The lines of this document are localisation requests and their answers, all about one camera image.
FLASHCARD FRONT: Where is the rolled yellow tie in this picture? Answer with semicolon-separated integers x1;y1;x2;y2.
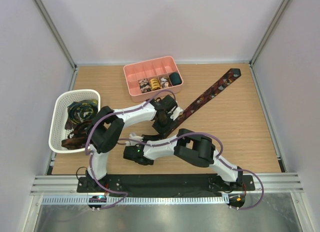
149;78;161;91

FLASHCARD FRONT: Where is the rolled white floral tie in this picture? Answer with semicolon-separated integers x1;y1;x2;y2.
159;76;172;88

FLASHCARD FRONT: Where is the purple cable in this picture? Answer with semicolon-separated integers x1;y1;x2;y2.
117;132;265;212
84;90;177;210

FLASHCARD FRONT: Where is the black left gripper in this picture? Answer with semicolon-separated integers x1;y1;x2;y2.
152;112;178;138

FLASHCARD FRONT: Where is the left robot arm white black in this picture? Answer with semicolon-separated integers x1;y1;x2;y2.
77;95;182;193

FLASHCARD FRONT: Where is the pink divided organizer tray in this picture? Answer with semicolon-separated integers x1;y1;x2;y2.
123;56;184;102

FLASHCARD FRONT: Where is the right aluminium frame post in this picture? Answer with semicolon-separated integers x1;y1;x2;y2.
249;0;292;67

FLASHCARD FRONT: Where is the left aluminium frame post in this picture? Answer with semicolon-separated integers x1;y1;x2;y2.
33;0;77;70

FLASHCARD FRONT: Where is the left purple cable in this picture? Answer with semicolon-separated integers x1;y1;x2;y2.
84;90;177;210

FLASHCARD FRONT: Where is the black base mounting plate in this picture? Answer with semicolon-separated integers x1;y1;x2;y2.
76;173;256;196

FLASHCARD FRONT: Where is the white perforated plastic basket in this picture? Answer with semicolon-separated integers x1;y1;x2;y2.
48;89;101;154

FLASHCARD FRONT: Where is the dark red patterned tie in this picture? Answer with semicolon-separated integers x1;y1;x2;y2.
163;68;242;138

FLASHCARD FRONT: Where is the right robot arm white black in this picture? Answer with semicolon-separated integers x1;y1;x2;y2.
123;129;244;193

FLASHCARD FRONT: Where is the rolled dark teal tie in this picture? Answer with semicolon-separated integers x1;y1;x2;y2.
169;72;182;86

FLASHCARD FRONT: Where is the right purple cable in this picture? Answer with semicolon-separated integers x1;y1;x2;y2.
117;132;265;212

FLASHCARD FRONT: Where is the perforated metal cable rail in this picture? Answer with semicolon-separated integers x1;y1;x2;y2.
41;195;229;206

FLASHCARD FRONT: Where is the aluminium frame post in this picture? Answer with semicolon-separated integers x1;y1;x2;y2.
249;0;292;67
33;0;77;70

